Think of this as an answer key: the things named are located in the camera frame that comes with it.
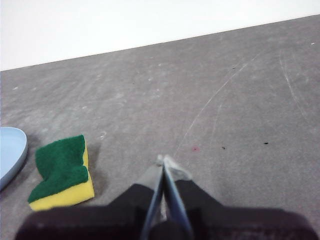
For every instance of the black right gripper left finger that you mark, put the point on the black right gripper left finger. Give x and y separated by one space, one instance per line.
100 222

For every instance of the light blue round plate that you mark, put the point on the light blue round plate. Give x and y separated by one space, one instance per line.
10 155

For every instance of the yellow sponge with green pad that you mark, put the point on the yellow sponge with green pad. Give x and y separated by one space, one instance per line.
60 162

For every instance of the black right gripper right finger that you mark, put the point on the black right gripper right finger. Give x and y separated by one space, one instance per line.
237 225

